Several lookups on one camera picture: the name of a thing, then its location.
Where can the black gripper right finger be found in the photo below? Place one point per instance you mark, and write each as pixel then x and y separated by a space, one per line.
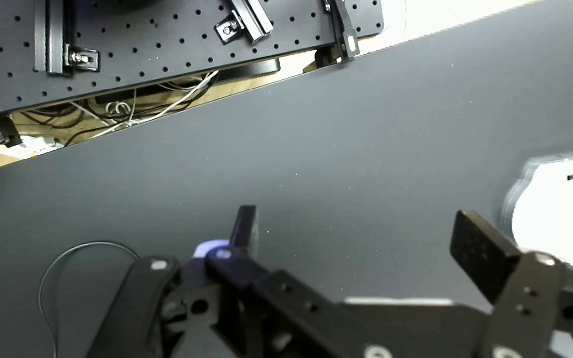
pixel 481 255

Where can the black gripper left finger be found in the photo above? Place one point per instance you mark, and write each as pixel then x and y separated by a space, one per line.
pixel 243 231

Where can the white plate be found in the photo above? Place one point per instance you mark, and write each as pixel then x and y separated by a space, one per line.
pixel 551 205

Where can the black perforated breadboard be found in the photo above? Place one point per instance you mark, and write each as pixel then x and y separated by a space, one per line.
pixel 167 52

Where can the black breadboard foot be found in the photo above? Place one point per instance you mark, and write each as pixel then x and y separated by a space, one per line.
pixel 0 131

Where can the black corner bracket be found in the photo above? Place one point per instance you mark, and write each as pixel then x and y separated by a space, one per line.
pixel 82 58
pixel 229 30

